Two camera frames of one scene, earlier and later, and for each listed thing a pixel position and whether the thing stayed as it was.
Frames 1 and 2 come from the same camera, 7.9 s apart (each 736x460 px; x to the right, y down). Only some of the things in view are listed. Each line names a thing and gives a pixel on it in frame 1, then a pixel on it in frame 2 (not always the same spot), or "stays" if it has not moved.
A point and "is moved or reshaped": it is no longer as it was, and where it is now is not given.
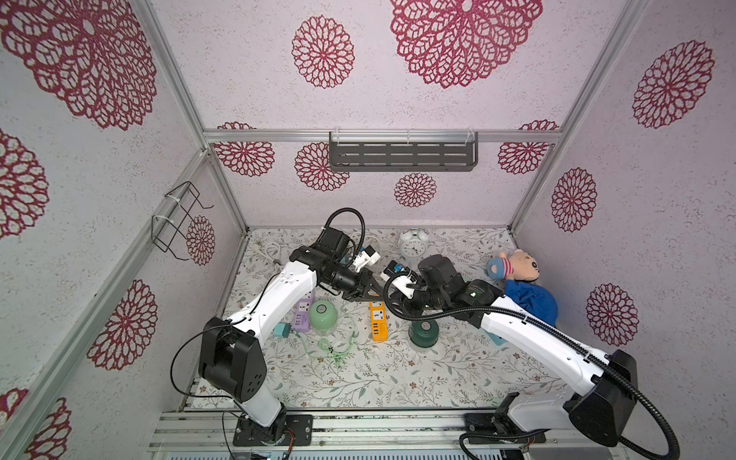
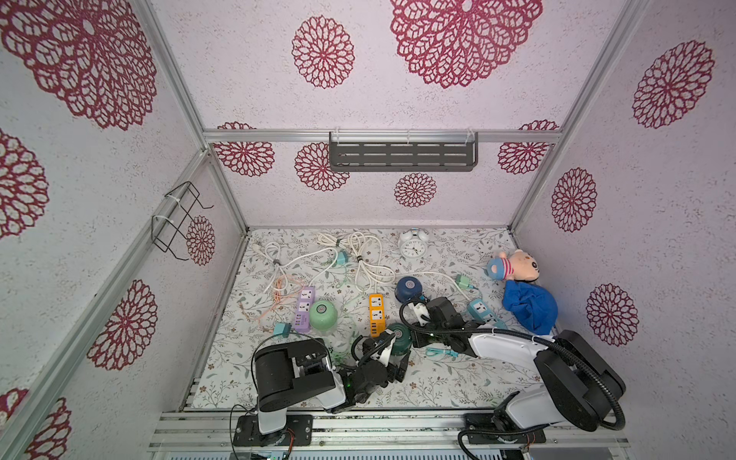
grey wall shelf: [403, 150] stays
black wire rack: [173, 228] stays
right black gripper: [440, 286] -> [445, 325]
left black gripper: [366, 283] -> [393, 375]
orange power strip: [379, 322] stays
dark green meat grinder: [424, 333] is moved or reshaped
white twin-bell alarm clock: [414, 242] stays
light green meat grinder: [323, 315] stays
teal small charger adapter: [282, 330] stays
